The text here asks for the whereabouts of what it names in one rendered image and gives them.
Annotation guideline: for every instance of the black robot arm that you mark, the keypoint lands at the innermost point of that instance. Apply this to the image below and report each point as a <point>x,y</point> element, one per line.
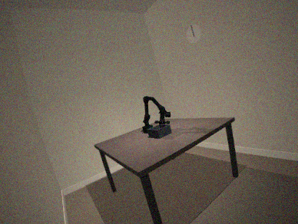
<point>162,110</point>

